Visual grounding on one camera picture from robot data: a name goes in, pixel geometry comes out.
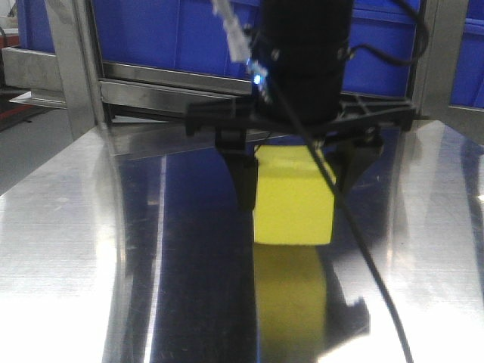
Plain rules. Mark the yellow foam block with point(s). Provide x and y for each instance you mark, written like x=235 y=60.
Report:
x=294 y=205

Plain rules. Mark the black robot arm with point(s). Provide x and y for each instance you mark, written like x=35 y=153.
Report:
x=299 y=52

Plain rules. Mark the stainless steel shelf rack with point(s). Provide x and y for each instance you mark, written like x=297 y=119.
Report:
x=152 y=59

